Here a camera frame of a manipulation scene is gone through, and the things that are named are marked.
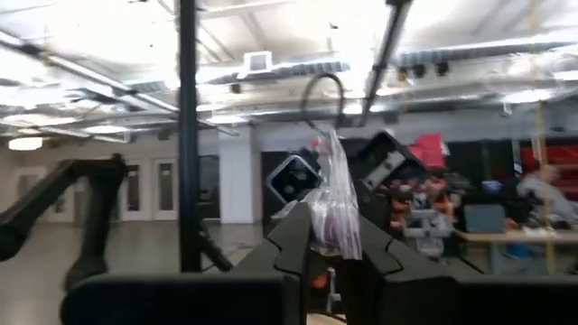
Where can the idle black robot arm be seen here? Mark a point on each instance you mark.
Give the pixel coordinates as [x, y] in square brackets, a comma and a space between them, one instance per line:
[97, 216]

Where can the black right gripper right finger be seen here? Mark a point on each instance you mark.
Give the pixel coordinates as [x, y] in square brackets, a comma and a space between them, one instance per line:
[406, 298]

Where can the red storage bins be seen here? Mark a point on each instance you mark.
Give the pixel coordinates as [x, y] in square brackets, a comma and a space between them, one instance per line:
[429, 149]

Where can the rack with red bins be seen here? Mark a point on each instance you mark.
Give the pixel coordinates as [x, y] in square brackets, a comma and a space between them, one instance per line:
[560, 155]

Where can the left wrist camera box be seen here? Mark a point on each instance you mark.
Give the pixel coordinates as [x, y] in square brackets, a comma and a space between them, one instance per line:
[293, 180]

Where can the grey laptop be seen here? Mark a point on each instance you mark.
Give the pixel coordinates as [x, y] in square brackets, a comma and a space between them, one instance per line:
[483, 219]

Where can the purple toothbrush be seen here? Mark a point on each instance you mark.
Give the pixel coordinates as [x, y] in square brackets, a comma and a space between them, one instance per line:
[336, 216]

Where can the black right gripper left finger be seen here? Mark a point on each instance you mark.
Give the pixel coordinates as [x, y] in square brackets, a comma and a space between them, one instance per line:
[271, 289]

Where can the wooden desk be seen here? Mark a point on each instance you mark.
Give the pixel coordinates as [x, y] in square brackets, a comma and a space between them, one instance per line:
[519, 237]

